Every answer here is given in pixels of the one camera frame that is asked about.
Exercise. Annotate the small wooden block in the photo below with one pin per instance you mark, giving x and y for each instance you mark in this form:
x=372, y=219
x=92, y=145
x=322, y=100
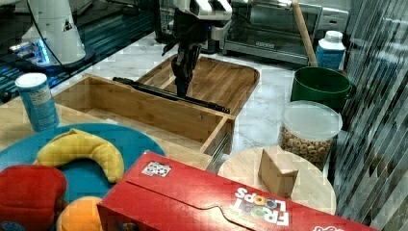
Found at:
x=277, y=171

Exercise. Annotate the round wooden board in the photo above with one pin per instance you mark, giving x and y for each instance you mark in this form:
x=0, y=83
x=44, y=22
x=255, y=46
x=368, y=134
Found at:
x=311, y=187

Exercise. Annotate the blue cylindrical canister white lid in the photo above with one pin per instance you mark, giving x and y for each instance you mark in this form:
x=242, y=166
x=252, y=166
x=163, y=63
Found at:
x=38, y=101

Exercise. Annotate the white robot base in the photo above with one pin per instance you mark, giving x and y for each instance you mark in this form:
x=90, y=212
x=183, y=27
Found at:
x=53, y=40

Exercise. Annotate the black coffee maker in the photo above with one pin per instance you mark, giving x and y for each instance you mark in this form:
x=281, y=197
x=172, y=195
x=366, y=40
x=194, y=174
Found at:
x=163, y=11

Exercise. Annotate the red plush toy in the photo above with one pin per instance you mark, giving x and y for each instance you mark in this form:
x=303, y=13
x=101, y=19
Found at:
x=28, y=197

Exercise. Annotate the red Froot Loops cereal box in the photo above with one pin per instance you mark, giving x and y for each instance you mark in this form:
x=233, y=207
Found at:
x=159, y=194

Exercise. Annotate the green pot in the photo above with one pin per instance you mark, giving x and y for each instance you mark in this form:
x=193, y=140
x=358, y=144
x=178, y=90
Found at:
x=325, y=86

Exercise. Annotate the silver toaster oven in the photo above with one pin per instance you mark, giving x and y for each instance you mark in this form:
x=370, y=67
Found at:
x=268, y=29

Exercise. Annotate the wooden tray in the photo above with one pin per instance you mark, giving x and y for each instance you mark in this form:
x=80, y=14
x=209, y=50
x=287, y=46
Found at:
x=224, y=83

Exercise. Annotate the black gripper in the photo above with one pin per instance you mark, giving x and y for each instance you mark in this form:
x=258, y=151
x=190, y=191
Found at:
x=188, y=32

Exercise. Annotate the yellow plush banana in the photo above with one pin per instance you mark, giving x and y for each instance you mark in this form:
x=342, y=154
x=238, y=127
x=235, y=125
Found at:
x=75, y=145

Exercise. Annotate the orange plush fruit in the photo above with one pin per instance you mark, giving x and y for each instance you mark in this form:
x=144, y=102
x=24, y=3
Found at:
x=80, y=215

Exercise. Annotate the clear cereal jar with lid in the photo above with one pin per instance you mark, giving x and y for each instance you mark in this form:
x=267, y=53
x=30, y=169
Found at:
x=308, y=129

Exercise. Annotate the wooden utensil handle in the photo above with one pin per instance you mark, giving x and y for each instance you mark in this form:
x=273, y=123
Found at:
x=297, y=12

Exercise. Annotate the blue bottle white cap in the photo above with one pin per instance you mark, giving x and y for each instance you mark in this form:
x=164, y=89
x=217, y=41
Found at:
x=330, y=50

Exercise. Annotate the wooden drawer with black handle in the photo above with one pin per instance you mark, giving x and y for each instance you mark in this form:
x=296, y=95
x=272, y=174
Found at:
x=187, y=133

